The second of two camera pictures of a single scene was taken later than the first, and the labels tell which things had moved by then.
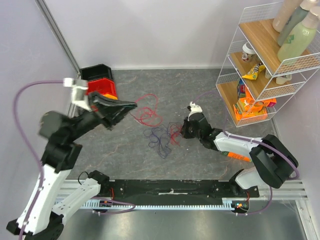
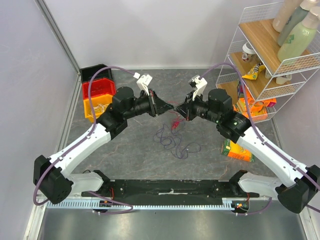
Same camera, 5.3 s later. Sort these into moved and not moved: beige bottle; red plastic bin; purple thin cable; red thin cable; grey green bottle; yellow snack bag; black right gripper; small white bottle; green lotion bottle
Moved: black right gripper; red thin cable; purple thin cable
Not moved: red plastic bin; green lotion bottle; small white bottle; grey green bottle; yellow snack bag; beige bottle
